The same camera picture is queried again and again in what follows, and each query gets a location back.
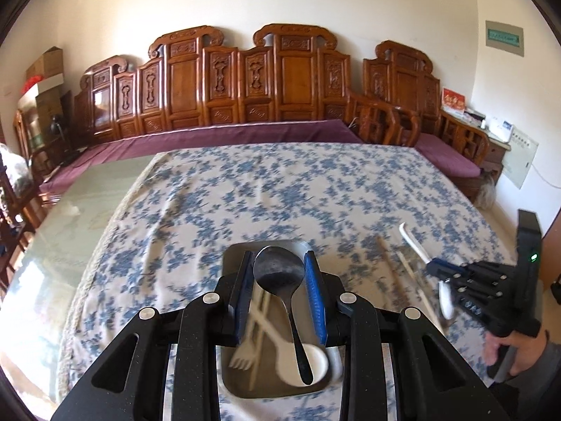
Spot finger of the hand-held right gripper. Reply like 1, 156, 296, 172
426, 259, 519, 289
439, 278, 519, 317

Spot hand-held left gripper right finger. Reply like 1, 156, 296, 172
303, 249, 509, 421

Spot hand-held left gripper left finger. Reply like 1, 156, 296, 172
50, 250, 256, 421

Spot white plastic spoon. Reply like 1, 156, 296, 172
256, 302, 330, 387
398, 223, 457, 321

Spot metal spoon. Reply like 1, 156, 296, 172
253, 246, 314, 384

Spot rectangular metal tin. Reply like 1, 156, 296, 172
219, 240, 345, 400

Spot person's right forearm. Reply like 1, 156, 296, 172
491, 329, 561, 421

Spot person's right hand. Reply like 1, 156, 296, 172
483, 330, 548, 381

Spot grey fluffy heap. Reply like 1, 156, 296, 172
475, 173, 498, 209

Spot purple armchair cushion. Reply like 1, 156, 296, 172
414, 134, 480, 178

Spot wooden side table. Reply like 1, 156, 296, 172
480, 114, 513, 180

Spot blue floral tablecloth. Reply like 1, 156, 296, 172
57, 144, 518, 421

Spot white desk telephone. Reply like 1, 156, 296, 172
486, 116, 513, 143

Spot purple sofa cushion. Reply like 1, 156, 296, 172
39, 118, 364, 194

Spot carved wooden armchair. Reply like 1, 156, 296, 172
363, 40, 492, 202

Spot long carved wooden sofa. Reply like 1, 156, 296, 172
39, 24, 421, 185

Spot dark wooden dining chair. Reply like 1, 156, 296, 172
0, 171, 45, 290

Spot black desk lamp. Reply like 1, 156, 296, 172
49, 114, 73, 165

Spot white plastic bag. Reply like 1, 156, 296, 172
0, 142, 33, 194

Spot stacked cardboard boxes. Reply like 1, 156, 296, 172
26, 88, 66, 150

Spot white flat box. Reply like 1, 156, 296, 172
18, 74, 64, 106

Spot red decoration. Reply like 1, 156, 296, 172
20, 76, 45, 95

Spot brown cardboard box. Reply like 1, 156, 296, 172
25, 47, 64, 82

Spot white wall cable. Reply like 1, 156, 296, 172
532, 162, 561, 185

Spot white wall cabinet door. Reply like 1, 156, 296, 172
502, 129, 540, 190

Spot grey wall fuse panel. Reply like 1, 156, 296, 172
485, 20, 525, 58

